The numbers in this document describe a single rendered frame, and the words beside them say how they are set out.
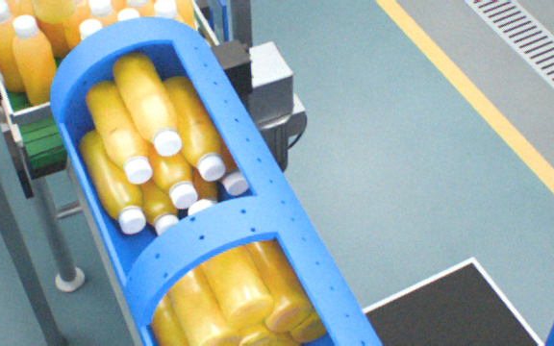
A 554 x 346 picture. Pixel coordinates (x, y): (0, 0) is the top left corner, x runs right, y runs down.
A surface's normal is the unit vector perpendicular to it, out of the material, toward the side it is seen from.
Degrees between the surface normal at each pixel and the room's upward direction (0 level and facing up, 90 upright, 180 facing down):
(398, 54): 0
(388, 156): 0
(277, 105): 90
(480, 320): 0
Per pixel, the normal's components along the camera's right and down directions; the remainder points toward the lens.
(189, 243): -0.34, -0.47
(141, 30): 0.13, -0.68
